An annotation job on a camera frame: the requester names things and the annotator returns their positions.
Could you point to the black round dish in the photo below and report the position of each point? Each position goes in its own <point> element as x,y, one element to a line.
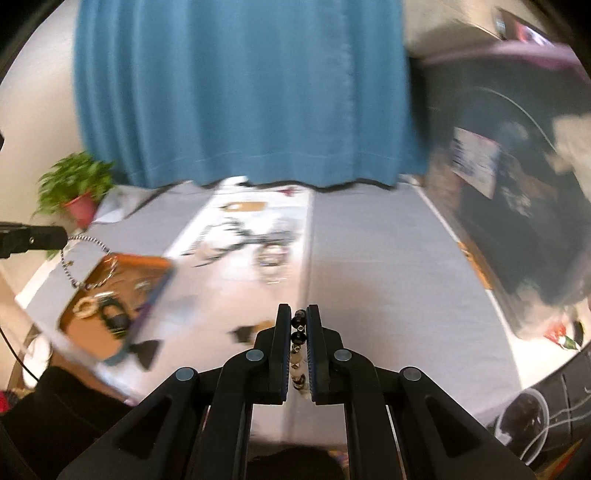
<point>526,415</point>

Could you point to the red green small packet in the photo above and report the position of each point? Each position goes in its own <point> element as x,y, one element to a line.
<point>561,339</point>

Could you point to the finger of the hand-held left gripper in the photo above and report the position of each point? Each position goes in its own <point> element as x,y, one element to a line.
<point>32,237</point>

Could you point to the white printed table runner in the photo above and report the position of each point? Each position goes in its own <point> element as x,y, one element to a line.
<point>203,314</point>

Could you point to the dark printed board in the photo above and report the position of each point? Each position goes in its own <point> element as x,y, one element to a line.
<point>508,221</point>

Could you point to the blue curtain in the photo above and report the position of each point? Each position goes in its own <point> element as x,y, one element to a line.
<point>249,92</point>

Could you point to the white photo card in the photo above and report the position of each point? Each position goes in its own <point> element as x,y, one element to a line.
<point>475,161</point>

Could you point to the orange metal tray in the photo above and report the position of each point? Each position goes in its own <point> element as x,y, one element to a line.
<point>76,333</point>

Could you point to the black green wristwatch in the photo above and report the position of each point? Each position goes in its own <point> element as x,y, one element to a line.
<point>115,321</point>

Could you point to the green plant in red pot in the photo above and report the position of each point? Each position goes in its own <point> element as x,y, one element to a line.
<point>83,207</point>

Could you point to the grey tablecloth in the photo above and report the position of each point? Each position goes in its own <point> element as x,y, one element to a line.
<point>378,277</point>

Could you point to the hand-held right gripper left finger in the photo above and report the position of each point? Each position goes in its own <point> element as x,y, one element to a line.
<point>281,364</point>

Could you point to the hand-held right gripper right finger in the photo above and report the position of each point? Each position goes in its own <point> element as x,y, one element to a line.
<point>316,364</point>

